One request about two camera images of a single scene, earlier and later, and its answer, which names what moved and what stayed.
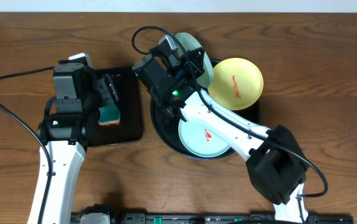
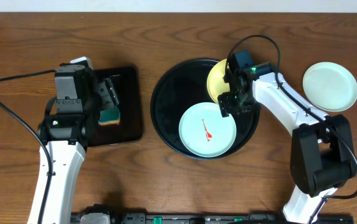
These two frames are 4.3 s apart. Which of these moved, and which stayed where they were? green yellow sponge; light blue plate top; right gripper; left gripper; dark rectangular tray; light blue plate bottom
Moved: light blue plate top; right gripper
Stayed: left gripper; green yellow sponge; dark rectangular tray; light blue plate bottom
